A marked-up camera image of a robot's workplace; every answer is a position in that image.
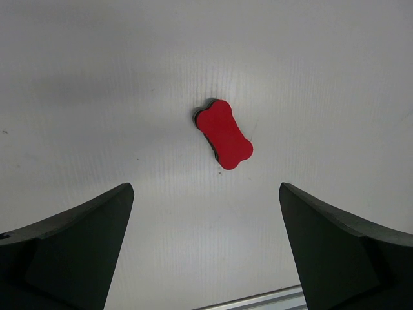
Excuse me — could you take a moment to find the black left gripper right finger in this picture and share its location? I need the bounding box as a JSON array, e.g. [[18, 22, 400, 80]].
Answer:
[[279, 183, 412, 309]]

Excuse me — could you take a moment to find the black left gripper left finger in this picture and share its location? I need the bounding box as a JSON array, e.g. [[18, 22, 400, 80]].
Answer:
[[1, 183, 134, 309]]

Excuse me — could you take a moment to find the red bone-shaped eraser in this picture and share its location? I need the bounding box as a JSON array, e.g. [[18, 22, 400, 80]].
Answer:
[[193, 98, 254, 171]]

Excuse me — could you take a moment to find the aluminium mounting rail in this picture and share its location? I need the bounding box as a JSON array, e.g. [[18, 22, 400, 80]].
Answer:
[[201, 285, 308, 310]]

